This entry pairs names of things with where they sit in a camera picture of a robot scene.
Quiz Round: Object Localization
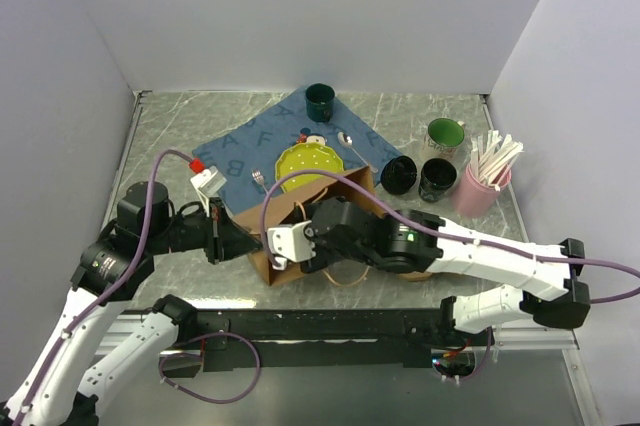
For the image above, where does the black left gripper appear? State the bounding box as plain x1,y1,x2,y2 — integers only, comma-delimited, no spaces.
146,195,263,263

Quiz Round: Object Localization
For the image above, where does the brown paper bag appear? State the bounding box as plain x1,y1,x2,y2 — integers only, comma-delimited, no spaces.
232,164,381,288

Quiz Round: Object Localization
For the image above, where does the brown pulp cup carrier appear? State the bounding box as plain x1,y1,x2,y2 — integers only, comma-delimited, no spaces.
399,272,432,282

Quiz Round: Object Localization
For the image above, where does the black takeout cup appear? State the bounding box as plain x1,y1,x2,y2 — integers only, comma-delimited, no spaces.
418,158,457,203

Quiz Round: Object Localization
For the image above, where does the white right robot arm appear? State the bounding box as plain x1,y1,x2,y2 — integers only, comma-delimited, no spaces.
294,198,591,345

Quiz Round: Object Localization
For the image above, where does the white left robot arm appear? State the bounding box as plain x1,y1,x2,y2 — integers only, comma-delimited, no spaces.
1,182,261,425

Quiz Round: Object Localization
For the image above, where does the silver fork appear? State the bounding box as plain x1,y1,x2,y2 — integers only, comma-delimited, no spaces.
251,168,269,194

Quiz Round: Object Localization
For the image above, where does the green polka dot plate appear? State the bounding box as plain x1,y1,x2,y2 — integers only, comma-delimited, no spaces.
274,142,344,181

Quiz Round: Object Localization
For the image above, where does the blue letter placemat cloth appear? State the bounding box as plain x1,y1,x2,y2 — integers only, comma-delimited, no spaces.
193,88,401,213

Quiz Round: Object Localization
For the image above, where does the silver spoon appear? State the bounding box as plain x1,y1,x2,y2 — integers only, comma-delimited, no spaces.
337,131,378,174

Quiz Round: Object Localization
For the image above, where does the cartoon mouse coaster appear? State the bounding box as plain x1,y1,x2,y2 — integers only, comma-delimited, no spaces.
296,128,326,145

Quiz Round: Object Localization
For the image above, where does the dark green mug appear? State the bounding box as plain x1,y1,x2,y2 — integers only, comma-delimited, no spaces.
305,83,335,123

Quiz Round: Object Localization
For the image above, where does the pink straw holder cup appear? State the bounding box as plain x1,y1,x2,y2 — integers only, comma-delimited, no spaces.
451,164,511,219

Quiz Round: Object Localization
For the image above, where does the floral mug green inside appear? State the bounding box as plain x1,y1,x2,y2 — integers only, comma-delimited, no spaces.
419,118,466,162

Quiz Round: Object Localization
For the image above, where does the white wrapped straws bundle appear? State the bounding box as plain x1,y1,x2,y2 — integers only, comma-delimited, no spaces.
469,130,524,187

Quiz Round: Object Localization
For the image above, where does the black base frame rail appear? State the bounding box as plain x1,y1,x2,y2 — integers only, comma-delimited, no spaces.
99,295,501,372

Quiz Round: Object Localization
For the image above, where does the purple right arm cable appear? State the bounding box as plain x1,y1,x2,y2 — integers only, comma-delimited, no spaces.
260,169,640,385

